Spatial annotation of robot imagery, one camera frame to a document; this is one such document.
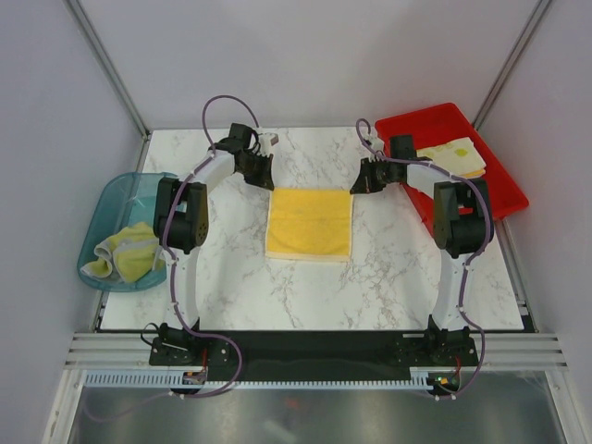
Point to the teal plastic basket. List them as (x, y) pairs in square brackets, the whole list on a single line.
[(125, 201)]

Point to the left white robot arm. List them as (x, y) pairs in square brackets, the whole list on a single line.
[(181, 214)]

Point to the yellow towel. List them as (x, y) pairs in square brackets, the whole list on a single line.
[(309, 225)]

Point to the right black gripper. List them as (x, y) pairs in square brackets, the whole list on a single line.
[(365, 183)]

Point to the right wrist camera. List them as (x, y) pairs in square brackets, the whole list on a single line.
[(373, 143)]

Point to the right aluminium frame post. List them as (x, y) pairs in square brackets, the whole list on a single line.
[(512, 61)]

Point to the grey green towel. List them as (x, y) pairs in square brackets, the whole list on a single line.
[(125, 257)]

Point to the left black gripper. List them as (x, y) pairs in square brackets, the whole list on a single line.
[(264, 179)]

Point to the aluminium frame post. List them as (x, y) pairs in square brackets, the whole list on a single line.
[(106, 64), (512, 61)]

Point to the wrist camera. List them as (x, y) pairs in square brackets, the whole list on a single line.
[(373, 143), (267, 140)]

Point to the green frog pattern towel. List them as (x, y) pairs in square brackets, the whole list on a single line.
[(459, 157)]

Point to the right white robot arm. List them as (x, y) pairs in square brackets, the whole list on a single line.
[(462, 223)]

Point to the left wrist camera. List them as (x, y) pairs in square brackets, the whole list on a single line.
[(267, 140)]

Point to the left aluminium frame post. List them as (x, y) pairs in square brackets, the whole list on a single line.
[(106, 64)]

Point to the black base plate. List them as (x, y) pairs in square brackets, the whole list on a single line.
[(220, 355)]

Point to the grey slotted cable duct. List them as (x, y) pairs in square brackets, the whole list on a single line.
[(416, 379)]

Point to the red plastic tray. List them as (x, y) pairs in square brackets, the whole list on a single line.
[(438, 124)]

